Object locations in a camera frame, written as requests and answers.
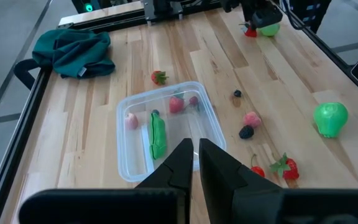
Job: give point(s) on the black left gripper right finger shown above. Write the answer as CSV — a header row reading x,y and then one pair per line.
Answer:
x,y
219,180

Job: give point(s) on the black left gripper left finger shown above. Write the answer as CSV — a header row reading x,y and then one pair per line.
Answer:
x,y
176,174

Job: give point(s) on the green toy apple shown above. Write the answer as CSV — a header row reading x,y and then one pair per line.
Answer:
x,y
270,30

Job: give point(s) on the red toy strawberry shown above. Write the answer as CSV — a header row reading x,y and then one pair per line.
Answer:
x,y
250,32
287,169
176,104
158,77

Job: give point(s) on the green toy pea pod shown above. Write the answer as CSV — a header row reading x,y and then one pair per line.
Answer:
x,y
158,137

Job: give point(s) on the clear plastic tupperware container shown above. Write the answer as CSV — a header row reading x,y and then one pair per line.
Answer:
x,y
129,149

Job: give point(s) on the black toy blackberry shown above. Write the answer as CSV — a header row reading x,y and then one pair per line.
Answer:
x,y
246,132

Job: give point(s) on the small dark toy blueberry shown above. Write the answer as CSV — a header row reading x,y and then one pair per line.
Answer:
x,y
155,112

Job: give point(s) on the pale pink toy peach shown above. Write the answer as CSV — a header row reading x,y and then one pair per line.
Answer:
x,y
131,121

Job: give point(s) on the dark red toy cherry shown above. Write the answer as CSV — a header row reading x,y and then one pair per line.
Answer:
x,y
193,100

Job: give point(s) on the black toy cherry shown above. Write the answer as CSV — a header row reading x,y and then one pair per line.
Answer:
x,y
237,93

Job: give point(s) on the green toy pear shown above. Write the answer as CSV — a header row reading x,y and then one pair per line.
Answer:
x,y
330,118

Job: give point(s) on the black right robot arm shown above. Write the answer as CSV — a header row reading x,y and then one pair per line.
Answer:
x,y
163,7

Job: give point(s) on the dark green cloth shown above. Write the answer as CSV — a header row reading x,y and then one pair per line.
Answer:
x,y
73,53

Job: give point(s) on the black box with green light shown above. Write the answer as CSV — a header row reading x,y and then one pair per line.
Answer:
x,y
87,4

